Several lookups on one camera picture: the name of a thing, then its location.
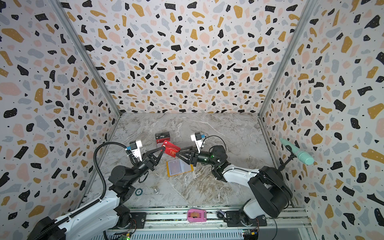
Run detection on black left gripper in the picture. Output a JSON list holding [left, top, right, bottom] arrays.
[[129, 147, 165, 187]]

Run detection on yellow leather card holder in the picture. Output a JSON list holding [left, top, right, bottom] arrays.
[[166, 159, 194, 178]]

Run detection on black VIP card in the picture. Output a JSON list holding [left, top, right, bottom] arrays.
[[155, 132, 171, 139]]

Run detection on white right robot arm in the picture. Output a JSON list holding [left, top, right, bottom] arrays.
[[176, 145, 293, 220]]

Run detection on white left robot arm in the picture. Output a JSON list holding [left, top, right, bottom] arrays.
[[28, 147, 166, 240]]

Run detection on clear acrylic card stand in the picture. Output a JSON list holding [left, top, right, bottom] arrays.
[[155, 132, 171, 147]]

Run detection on teal round token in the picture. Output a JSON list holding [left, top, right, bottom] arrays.
[[135, 189, 143, 196]]

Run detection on pink tape measure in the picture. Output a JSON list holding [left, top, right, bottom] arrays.
[[187, 209, 207, 223]]

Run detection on mint green microphone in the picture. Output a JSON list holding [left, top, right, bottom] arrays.
[[280, 138, 315, 165]]

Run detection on thin black camera cable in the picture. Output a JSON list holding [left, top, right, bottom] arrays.
[[201, 134, 228, 151]]

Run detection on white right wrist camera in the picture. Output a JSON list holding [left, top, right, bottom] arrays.
[[191, 132, 205, 153]]

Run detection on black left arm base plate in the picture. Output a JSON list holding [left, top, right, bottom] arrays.
[[103, 211, 147, 231]]

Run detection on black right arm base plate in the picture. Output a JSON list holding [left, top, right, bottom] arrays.
[[217, 210, 267, 228]]

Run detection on aluminium corner post left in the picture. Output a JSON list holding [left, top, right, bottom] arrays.
[[48, 1, 122, 118]]

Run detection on aluminium corner post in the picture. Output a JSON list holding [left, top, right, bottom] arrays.
[[258, 0, 319, 118], [48, 1, 122, 118]]

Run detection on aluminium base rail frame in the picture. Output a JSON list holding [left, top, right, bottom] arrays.
[[89, 205, 316, 240]]

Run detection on black corrugated cable conduit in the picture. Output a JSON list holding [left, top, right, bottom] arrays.
[[29, 141, 128, 240]]

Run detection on aluminium corner post right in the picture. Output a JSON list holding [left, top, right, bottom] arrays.
[[258, 0, 319, 118]]

